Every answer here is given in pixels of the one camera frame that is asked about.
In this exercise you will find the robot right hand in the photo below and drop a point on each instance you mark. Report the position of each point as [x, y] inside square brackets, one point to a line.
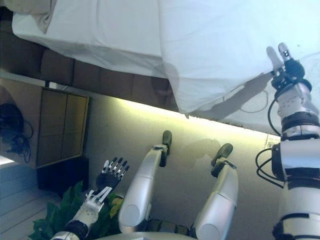
[290, 72]

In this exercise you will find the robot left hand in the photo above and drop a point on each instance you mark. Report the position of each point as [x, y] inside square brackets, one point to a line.
[110, 178]

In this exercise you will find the white cloth garment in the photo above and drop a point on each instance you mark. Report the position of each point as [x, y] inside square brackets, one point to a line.
[225, 50]

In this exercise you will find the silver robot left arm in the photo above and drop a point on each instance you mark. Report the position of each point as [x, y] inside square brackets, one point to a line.
[87, 212]

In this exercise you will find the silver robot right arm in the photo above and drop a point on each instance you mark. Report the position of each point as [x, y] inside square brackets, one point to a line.
[300, 200]

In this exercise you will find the silver robot left leg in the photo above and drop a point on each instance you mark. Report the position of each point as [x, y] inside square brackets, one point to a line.
[142, 180]

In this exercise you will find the silver robot leg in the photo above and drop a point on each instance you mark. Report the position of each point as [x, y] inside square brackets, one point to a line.
[142, 180]
[220, 200]

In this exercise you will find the green leafy plant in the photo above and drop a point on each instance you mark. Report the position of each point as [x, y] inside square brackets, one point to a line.
[55, 220]

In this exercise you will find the wooden nightstand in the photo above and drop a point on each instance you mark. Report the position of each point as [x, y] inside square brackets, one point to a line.
[62, 125]

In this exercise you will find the silver robot right leg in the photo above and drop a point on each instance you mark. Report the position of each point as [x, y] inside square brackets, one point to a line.
[220, 200]

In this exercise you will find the mattress with white sheet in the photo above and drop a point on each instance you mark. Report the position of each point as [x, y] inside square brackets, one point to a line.
[100, 30]

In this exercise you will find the large beige pillow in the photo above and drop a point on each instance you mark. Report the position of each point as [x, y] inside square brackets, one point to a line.
[37, 12]

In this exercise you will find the brown upholstered bed frame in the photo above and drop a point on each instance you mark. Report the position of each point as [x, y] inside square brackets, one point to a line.
[87, 72]

